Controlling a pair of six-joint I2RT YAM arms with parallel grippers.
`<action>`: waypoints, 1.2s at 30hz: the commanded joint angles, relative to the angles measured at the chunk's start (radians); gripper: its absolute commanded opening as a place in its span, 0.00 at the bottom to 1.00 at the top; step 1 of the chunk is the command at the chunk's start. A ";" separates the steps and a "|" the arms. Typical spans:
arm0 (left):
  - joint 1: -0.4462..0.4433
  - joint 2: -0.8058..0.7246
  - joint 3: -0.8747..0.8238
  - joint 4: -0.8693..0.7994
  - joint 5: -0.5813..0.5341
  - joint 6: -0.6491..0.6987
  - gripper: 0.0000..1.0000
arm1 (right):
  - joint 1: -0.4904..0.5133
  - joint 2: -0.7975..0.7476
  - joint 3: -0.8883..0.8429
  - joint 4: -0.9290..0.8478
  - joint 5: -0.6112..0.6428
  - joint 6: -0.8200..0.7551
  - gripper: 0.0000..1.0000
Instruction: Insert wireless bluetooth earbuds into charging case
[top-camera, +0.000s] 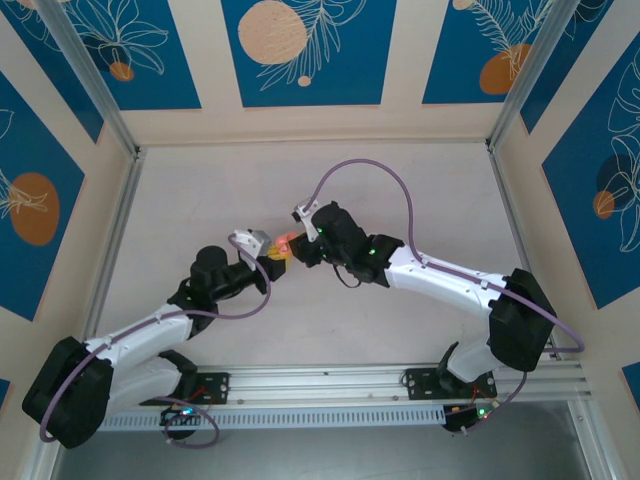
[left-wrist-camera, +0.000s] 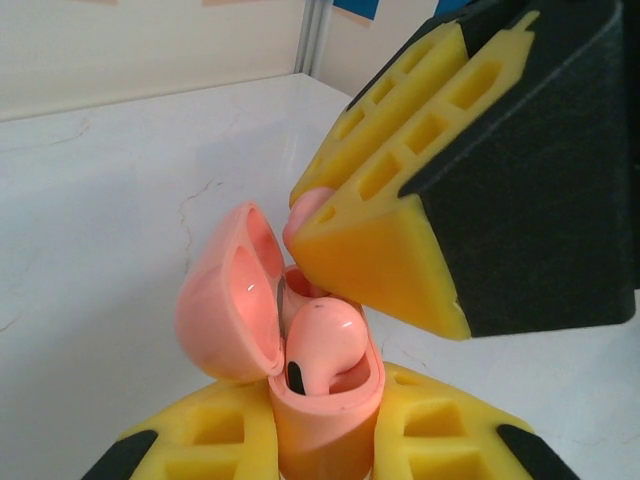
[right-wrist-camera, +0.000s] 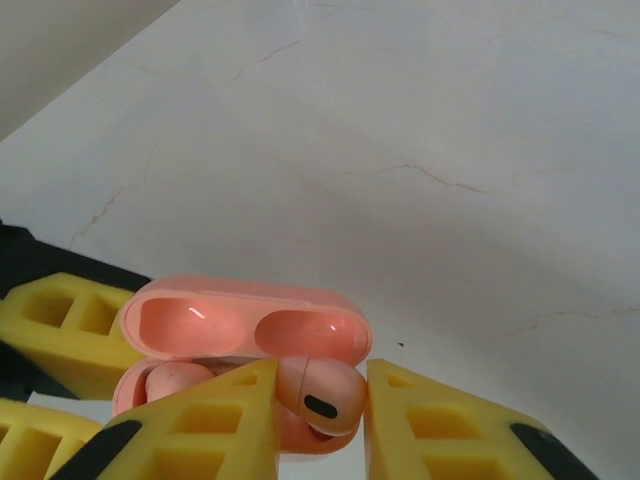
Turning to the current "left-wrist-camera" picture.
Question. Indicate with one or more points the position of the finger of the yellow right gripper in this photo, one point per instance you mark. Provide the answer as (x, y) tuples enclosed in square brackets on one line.
[(525, 200), (370, 115)]

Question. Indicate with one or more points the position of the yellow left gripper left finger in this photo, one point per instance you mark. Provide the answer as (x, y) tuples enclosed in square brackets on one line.
[(210, 435)]

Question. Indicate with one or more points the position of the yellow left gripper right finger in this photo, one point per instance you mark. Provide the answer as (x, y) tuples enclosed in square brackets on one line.
[(435, 435)]

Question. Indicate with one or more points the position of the pink earbud charging case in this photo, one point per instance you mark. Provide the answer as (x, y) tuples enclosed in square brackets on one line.
[(320, 435)]

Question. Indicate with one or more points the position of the aluminium frame post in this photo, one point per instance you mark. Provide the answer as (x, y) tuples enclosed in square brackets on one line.
[(310, 35)]

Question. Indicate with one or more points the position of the blue floral wall panel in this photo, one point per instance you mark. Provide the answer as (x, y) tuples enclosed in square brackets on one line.
[(350, 6)]

